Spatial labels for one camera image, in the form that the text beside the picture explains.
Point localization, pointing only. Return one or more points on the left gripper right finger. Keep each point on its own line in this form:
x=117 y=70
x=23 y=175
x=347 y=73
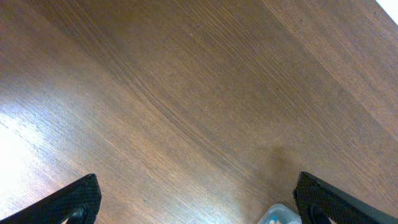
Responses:
x=319 y=202

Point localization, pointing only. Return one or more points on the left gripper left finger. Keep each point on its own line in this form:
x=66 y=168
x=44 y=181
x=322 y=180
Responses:
x=78 y=202

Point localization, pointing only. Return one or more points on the clear plastic container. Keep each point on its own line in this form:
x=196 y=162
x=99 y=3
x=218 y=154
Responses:
x=280 y=214

